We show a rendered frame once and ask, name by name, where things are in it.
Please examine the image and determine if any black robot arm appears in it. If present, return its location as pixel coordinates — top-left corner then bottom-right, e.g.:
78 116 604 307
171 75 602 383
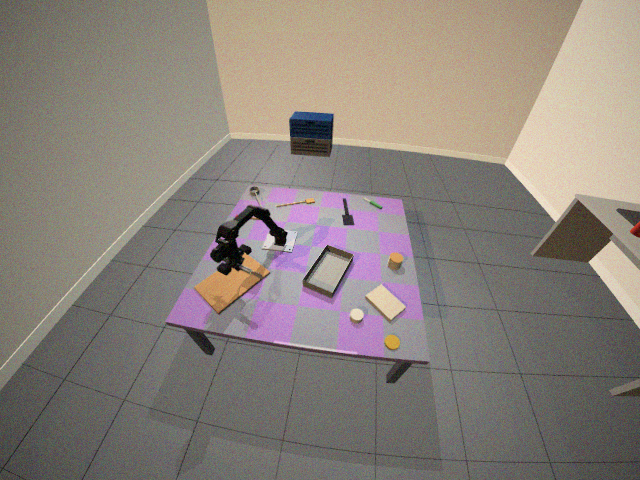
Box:
210 205 288 263

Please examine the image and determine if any wooden board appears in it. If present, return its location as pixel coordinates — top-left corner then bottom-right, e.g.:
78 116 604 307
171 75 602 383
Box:
194 253 271 314

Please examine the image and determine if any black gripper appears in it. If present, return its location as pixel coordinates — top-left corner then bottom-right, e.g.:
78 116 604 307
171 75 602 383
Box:
216 244 252 275

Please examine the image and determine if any orange round disc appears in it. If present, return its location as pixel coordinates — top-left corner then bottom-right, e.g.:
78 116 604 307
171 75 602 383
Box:
384 335 400 350

